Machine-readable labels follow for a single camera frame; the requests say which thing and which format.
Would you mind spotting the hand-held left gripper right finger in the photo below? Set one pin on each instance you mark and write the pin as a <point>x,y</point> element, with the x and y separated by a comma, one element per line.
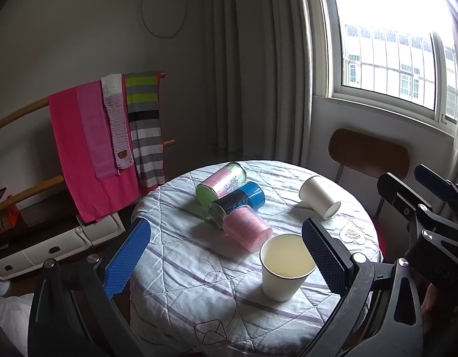
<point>323,256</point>

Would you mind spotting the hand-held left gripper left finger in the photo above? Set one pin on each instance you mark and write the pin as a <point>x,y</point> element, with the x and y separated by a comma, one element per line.
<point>126,258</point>

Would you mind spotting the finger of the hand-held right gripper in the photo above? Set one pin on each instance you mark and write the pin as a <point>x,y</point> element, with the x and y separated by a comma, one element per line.
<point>433,183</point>
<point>398,193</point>

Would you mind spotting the white paper cup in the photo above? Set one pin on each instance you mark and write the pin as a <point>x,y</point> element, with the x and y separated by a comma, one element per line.
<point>318,193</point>
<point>284,284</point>

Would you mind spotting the pink plastic cup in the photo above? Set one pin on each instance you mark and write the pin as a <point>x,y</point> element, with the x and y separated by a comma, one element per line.
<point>245,227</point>

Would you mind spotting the clear plastic lid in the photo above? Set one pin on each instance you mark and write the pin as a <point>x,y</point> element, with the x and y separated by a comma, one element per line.
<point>353,235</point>

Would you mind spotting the round table with quilted cloth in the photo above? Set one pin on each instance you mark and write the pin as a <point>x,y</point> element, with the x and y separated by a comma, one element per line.
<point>177,267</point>

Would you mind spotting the brown wooden chair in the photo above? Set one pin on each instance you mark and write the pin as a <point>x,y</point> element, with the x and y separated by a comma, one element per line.
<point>366,152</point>

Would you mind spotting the white plastic case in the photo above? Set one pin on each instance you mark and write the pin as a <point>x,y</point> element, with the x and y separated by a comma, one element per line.
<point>47,247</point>

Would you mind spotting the blue and black can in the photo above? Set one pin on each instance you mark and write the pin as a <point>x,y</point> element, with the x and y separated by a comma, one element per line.
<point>245,196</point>

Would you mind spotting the hot pink towel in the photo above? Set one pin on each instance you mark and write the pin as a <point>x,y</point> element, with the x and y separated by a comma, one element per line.
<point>76,163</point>

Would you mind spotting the striped grey and green cloth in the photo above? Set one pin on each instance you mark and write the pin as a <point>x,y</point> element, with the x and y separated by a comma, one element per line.
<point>147,141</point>

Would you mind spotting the pink and green can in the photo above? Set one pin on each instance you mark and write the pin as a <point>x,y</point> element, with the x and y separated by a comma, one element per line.
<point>221,182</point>

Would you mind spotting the light pink towel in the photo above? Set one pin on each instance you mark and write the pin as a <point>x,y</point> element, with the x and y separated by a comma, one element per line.
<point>97,134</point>

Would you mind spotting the red patterned box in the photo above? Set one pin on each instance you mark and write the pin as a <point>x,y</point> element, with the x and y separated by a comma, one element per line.
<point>4,219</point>

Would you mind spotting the white cloth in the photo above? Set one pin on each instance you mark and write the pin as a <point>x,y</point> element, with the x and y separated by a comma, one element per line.
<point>9,318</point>

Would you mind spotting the pink and white knitted scarf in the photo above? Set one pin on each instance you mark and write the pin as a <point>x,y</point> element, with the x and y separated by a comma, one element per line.
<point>117,126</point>

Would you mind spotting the white framed window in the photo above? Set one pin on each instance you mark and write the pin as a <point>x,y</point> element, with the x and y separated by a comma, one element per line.
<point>381,44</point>

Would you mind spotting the wooden towel rack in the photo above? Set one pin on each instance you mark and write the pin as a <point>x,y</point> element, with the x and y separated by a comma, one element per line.
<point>24,109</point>

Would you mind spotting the grey curtain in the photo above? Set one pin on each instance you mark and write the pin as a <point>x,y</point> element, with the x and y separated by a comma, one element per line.
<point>251,63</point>

